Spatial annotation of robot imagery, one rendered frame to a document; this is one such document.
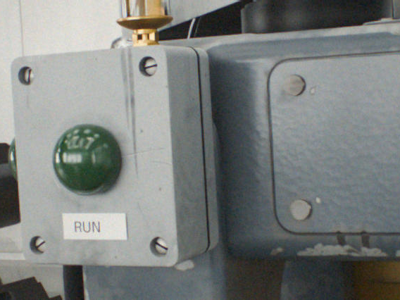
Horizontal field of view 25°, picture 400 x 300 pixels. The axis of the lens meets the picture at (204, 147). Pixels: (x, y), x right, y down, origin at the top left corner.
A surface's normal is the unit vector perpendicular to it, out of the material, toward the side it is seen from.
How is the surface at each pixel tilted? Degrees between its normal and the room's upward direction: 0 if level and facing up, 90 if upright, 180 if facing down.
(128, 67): 90
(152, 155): 90
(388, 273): 90
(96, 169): 102
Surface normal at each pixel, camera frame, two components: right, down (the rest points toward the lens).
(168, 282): -0.39, 0.07
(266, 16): -0.74, 0.07
